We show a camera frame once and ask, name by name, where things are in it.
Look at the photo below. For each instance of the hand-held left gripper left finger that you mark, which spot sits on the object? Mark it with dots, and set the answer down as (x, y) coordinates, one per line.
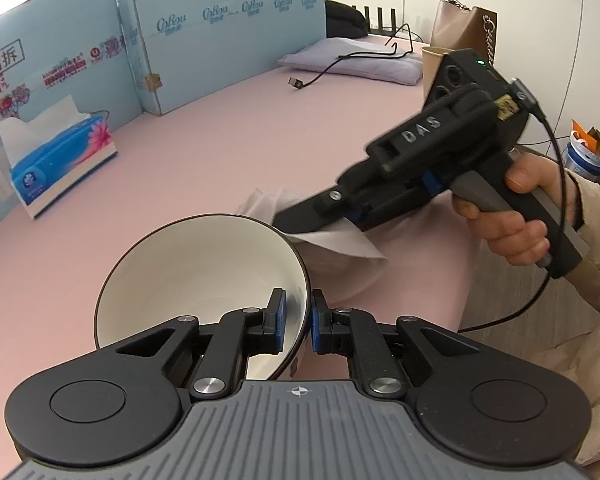
(280, 320)

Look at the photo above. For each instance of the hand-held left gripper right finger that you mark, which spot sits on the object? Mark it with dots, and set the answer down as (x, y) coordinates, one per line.
(316, 320)

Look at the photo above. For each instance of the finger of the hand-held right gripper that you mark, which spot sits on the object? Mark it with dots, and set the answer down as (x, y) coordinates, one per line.
(305, 212)
(380, 215)

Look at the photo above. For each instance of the white tissue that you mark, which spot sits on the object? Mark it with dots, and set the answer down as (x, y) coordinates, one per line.
(350, 245)

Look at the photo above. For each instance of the white ceramic bowl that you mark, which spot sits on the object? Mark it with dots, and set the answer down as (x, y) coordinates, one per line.
(190, 260)

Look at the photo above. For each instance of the person's right hand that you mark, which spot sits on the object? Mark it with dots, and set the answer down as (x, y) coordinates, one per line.
(510, 240)

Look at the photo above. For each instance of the brown paper cup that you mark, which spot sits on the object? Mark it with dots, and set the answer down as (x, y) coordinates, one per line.
(430, 67)

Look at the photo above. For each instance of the lavender pillow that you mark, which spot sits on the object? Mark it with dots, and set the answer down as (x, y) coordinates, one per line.
(365, 65)

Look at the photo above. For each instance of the beige handbag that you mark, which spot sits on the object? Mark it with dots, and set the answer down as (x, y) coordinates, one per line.
(460, 25)

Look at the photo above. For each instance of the black router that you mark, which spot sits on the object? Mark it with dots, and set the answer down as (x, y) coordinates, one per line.
(380, 17)

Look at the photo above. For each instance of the black cloth bag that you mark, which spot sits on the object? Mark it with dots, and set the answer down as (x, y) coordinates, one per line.
(342, 17)

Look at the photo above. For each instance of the orange paper packet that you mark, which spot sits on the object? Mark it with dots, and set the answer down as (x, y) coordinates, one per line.
(592, 137)

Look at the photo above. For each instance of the beige jacket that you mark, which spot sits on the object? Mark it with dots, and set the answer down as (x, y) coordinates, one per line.
(580, 360)

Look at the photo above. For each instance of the blue tissue box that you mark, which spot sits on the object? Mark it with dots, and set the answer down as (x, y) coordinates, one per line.
(55, 165)

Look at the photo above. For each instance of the blue red-printed cardboard panel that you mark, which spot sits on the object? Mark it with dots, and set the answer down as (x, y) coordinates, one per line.
(55, 35)

